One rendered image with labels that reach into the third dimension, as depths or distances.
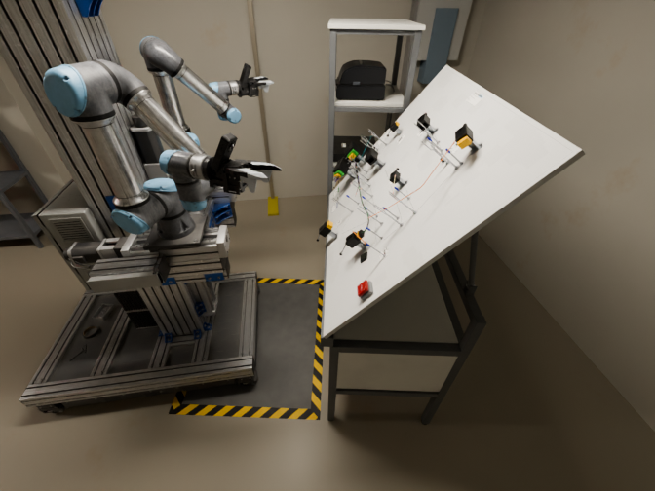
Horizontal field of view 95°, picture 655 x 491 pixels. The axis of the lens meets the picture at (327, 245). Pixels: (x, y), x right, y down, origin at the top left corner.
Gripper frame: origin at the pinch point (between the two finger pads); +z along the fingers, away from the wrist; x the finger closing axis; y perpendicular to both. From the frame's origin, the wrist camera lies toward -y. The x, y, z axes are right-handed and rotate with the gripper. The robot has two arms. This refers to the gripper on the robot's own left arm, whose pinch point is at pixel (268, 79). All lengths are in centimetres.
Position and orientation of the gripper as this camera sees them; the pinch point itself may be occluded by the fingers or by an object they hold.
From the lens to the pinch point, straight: 204.3
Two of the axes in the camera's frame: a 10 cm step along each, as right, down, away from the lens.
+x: 5.6, 6.3, -5.4
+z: 8.2, -3.5, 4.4
